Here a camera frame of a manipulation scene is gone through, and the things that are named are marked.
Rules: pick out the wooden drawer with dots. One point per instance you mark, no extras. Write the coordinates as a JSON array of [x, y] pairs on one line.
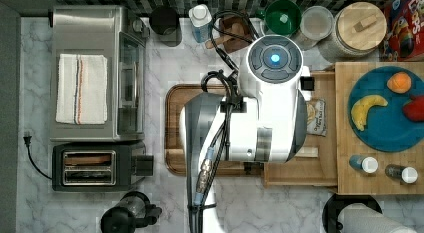
[[312, 171]]

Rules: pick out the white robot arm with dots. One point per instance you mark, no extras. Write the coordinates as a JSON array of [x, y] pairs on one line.
[[256, 114]]

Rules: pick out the snack packet in drawer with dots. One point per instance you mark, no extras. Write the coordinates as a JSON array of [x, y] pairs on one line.
[[316, 119]]

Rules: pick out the wooden drawer cabinet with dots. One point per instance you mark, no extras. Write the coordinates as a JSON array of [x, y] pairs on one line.
[[356, 182]]

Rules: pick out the wooden cutting board tray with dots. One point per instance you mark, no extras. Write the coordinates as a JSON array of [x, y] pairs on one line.
[[175, 99]]

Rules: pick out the wooden spatula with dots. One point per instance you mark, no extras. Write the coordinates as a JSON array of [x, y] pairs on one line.
[[236, 28]]

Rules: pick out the wooden utensil holder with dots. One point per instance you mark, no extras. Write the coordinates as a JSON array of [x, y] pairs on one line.
[[235, 44]]

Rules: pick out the blue white bottle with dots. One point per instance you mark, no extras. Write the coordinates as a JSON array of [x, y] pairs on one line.
[[200, 18]]

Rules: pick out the black cup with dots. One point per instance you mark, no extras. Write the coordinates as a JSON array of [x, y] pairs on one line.
[[164, 20]]

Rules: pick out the green bowl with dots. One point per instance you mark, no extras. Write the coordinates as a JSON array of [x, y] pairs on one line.
[[282, 17]]

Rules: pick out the black toaster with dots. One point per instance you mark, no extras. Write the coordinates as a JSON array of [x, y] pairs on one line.
[[100, 167]]

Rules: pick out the black coffee grinder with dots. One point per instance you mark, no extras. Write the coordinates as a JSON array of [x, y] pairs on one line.
[[133, 211]]

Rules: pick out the silver toaster oven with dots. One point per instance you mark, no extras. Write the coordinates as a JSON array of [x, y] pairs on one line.
[[118, 34]]

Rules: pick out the white striped towel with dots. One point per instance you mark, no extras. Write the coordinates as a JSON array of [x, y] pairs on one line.
[[82, 89]]

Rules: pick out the yellow toy banana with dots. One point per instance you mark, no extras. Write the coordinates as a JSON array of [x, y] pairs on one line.
[[360, 109]]

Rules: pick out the black paper towel holder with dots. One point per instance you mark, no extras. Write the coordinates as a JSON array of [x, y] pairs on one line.
[[337, 203]]

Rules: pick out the blue shaker white cap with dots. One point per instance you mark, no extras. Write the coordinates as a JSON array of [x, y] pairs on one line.
[[366, 164]]

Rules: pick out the jar with wooden lid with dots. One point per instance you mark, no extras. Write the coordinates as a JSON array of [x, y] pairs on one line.
[[358, 29]]

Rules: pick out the blue plate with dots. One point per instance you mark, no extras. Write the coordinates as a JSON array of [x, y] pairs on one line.
[[387, 129]]

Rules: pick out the paper towel roll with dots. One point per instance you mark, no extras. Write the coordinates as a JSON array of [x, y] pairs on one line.
[[369, 221]]

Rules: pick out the orange toy fruit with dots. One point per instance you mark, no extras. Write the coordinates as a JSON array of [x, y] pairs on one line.
[[399, 83]]

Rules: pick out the red toy pepper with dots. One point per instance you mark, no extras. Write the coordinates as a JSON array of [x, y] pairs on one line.
[[414, 109]]

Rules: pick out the red Froot Loops box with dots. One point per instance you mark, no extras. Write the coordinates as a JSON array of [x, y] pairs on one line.
[[404, 40]]

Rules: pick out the dark shaker white cap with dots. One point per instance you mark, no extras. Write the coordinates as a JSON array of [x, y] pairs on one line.
[[406, 174]]

